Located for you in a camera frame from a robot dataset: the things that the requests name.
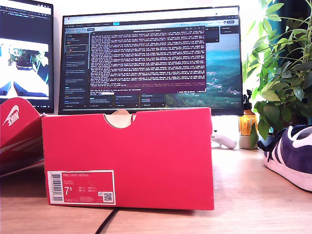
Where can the beige cardboard insert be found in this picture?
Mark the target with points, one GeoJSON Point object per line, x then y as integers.
{"type": "Point", "coordinates": [119, 120]}

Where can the red Nike shoebox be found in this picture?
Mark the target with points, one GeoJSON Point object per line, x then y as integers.
{"type": "Point", "coordinates": [146, 158]}

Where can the wide black computer monitor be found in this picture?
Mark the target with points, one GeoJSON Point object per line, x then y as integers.
{"type": "Point", "coordinates": [146, 61]}

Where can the blue suede shoe white stripes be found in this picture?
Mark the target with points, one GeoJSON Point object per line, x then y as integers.
{"type": "Point", "coordinates": [292, 156]}

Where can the amber pump bottle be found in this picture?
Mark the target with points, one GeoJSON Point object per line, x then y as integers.
{"type": "Point", "coordinates": [247, 122]}

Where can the green leafy potted plant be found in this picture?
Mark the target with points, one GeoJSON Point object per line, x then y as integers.
{"type": "Point", "coordinates": [287, 80]}

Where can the white handheld controller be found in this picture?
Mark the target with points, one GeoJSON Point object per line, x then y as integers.
{"type": "Point", "coordinates": [226, 142]}

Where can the white ceramic pot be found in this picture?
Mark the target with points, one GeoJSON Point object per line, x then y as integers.
{"type": "Point", "coordinates": [245, 142]}

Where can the dark teal curtain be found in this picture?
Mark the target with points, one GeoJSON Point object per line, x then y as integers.
{"type": "Point", "coordinates": [295, 12]}

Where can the black plant tray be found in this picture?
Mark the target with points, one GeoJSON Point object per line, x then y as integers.
{"type": "Point", "coordinates": [269, 139]}

